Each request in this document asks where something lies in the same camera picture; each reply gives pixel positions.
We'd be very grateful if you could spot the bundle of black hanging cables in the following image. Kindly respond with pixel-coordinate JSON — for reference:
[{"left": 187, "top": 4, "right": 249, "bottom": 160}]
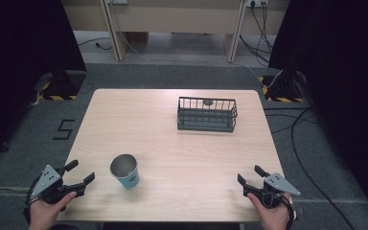
[{"left": 239, "top": 1, "right": 275, "bottom": 67}]

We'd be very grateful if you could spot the short black floor cable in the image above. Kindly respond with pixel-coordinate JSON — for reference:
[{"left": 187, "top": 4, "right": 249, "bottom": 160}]
[{"left": 77, "top": 36, "right": 114, "bottom": 52}]

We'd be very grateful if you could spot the person's right hand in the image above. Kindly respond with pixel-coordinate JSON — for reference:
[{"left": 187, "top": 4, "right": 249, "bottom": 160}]
[{"left": 246, "top": 191, "right": 292, "bottom": 230}]

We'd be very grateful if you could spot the beige wooden desk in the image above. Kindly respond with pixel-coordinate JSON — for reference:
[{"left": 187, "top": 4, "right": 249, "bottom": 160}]
[{"left": 60, "top": 0, "right": 291, "bottom": 63}]

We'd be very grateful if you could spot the black tape floor marking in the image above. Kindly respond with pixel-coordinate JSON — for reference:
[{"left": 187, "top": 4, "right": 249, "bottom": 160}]
[{"left": 52, "top": 119, "right": 77, "bottom": 141}]

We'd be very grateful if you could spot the white wall socket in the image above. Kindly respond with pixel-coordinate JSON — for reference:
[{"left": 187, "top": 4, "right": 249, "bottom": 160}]
[{"left": 245, "top": 0, "right": 270, "bottom": 8}]

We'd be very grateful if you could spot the black curtain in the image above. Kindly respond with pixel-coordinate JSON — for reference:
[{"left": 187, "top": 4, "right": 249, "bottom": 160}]
[
  {"left": 0, "top": 0, "right": 88, "bottom": 165},
  {"left": 267, "top": 0, "right": 368, "bottom": 221}
]

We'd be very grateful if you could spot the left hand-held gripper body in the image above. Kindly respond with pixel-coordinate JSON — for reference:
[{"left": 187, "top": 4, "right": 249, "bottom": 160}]
[{"left": 28, "top": 164, "right": 86, "bottom": 205}]

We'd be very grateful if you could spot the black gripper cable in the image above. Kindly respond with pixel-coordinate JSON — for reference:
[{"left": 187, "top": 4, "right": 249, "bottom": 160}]
[
  {"left": 22, "top": 175, "right": 44, "bottom": 224},
  {"left": 279, "top": 193, "right": 299, "bottom": 230}
]

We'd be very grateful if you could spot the black wire basket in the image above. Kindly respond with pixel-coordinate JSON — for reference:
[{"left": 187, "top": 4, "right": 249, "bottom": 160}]
[{"left": 176, "top": 96, "right": 239, "bottom": 133}]

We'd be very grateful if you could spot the black stand base striped tape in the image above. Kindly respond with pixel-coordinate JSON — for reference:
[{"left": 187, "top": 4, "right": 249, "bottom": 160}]
[
  {"left": 258, "top": 70, "right": 305, "bottom": 104},
  {"left": 37, "top": 69, "right": 88, "bottom": 102}
]

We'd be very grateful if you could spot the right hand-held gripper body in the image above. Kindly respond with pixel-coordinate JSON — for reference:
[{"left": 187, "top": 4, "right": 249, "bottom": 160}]
[{"left": 242, "top": 172, "right": 302, "bottom": 210}]

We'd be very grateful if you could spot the teal metal cup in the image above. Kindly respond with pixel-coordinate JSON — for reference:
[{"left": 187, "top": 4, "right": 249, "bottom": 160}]
[{"left": 109, "top": 153, "right": 140, "bottom": 189}]

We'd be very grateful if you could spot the person's left hand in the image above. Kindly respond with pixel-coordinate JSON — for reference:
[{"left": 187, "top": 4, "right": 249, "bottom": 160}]
[{"left": 28, "top": 191, "right": 78, "bottom": 230}]

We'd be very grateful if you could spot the long black floor cable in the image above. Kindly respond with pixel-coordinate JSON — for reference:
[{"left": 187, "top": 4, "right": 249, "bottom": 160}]
[{"left": 289, "top": 107, "right": 357, "bottom": 230}]

